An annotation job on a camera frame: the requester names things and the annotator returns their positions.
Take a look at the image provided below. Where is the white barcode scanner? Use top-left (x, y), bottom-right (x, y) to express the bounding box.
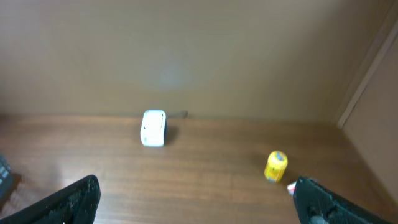
top-left (140, 110), bottom-right (167, 147)

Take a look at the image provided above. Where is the yellow mentos gum bottle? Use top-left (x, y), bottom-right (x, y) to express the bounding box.
top-left (264, 151), bottom-right (288, 183)

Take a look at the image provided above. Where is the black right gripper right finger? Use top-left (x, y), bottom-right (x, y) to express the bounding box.
top-left (293, 177), bottom-right (390, 224)

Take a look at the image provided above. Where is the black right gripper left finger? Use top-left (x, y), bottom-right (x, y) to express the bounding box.
top-left (1, 175), bottom-right (101, 224)

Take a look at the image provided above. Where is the red white snack packet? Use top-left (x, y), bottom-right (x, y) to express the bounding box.
top-left (287, 182), bottom-right (296, 195)

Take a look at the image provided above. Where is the black scanner cable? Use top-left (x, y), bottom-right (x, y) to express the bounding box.
top-left (166, 110), bottom-right (189, 119)

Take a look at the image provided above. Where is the grey plastic shopping basket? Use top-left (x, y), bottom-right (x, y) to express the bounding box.
top-left (0, 155), bottom-right (14, 198)

